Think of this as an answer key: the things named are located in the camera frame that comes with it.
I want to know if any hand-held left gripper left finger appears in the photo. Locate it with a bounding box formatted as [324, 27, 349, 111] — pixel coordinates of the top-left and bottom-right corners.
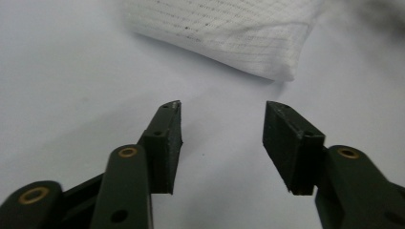
[138, 99, 184, 196]

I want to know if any white mesh zip jacket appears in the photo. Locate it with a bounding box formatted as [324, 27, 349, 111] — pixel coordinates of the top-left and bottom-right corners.
[122, 0, 327, 82]

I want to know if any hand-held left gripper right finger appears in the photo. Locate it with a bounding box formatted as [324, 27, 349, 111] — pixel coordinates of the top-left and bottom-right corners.
[262, 100, 327, 196]

